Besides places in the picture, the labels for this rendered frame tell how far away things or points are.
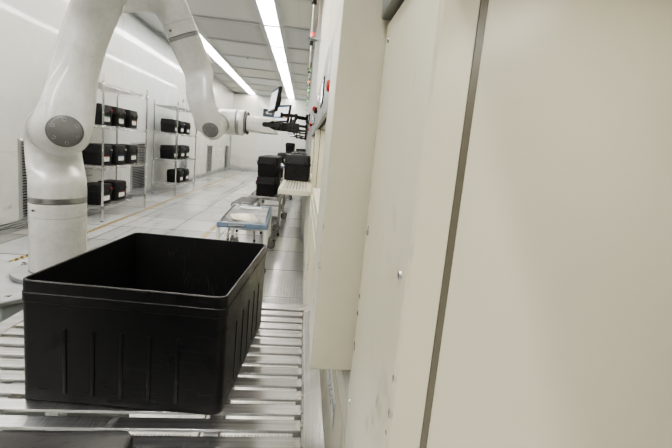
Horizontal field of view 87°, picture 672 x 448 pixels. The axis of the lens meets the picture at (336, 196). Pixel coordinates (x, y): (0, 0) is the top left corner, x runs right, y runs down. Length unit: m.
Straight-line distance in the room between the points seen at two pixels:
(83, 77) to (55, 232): 0.38
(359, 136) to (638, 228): 0.26
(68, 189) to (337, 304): 0.81
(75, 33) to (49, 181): 0.36
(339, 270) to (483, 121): 0.25
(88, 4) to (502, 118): 0.99
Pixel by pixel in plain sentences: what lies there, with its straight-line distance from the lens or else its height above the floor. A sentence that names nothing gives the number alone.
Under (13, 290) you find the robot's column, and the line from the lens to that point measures 1.10.
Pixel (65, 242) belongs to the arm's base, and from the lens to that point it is 1.11.
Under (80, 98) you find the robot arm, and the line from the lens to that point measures 1.06.
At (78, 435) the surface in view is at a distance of 0.45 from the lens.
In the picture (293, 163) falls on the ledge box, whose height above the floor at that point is 0.97.
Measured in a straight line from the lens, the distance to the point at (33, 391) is 0.69.
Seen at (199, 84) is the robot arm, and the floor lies 1.29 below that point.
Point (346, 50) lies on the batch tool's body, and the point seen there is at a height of 1.25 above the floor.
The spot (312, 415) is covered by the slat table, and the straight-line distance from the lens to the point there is 0.60.
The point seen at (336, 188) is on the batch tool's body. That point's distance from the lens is 0.41.
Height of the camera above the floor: 1.14
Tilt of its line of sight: 7 degrees down
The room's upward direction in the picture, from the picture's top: 5 degrees clockwise
